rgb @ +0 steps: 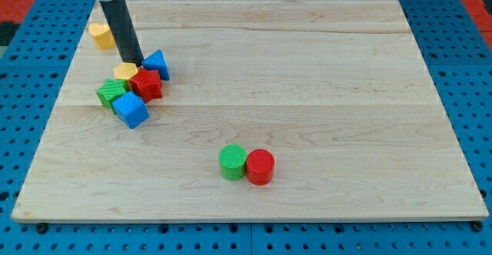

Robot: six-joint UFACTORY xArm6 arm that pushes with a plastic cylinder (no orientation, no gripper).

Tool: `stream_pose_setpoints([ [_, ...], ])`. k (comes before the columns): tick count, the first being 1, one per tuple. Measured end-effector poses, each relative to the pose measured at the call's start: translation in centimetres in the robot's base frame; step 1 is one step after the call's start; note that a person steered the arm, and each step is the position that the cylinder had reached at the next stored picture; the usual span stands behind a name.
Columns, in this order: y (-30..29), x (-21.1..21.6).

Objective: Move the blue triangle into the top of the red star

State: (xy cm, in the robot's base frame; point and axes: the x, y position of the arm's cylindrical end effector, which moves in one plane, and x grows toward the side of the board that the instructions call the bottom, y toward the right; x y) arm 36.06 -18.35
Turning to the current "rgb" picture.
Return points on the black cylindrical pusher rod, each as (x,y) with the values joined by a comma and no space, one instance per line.
(122,29)

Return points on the green star block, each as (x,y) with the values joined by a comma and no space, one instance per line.
(110,91)

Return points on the blue cube block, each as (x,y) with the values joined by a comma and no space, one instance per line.
(130,109)

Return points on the blue triangle block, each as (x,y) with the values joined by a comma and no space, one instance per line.
(156,61)

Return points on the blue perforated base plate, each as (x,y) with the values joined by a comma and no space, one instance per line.
(37,59)

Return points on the red star block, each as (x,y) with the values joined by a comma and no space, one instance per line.
(146,84)

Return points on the yellow hexagon block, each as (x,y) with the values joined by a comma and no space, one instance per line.
(125,71)

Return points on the green cylinder block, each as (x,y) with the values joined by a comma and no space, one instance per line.
(232,158)

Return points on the red cylinder block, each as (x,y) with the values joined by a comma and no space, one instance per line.
(260,167)

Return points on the yellow heart block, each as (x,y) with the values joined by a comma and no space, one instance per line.
(101,35)

